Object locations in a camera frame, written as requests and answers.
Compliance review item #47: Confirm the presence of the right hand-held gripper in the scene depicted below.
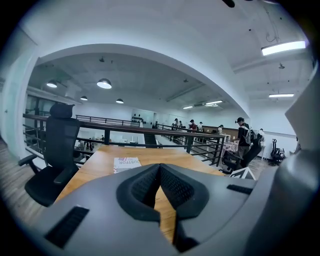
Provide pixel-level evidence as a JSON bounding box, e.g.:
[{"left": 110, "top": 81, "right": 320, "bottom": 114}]
[{"left": 199, "top": 74, "right": 320, "bottom": 256}]

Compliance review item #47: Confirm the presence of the black metal corridor railing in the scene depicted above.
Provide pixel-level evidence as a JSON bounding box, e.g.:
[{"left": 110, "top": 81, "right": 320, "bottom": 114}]
[{"left": 154, "top": 123, "right": 227, "bottom": 142}]

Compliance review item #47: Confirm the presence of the black metal balcony railing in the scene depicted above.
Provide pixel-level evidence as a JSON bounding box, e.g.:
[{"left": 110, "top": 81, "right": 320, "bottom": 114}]
[{"left": 75, "top": 114, "right": 141, "bottom": 128}]

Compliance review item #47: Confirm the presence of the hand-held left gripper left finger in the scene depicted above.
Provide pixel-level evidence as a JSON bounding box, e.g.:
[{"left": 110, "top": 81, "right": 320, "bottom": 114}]
[{"left": 32, "top": 163, "right": 176, "bottom": 256}]

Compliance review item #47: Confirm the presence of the black mesh office chair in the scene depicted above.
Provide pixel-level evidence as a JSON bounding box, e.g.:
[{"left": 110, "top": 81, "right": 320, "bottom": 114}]
[{"left": 18, "top": 103, "right": 81, "bottom": 208}]

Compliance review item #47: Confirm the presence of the black railing with wooden handrail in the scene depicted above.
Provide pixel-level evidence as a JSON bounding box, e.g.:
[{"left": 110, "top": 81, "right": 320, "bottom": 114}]
[{"left": 22, "top": 113, "right": 227, "bottom": 168}]

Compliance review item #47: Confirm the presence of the white printed book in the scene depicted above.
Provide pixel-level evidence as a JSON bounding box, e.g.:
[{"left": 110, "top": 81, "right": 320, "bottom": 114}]
[{"left": 113, "top": 156, "right": 142, "bottom": 174}]

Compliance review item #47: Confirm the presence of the black chair with bag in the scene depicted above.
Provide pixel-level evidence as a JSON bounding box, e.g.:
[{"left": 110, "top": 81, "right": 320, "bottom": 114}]
[{"left": 221, "top": 138, "right": 264, "bottom": 175}]

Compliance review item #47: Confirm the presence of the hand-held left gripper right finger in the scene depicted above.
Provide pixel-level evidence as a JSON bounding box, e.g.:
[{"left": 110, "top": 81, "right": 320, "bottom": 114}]
[{"left": 159, "top": 163, "right": 258, "bottom": 252}]

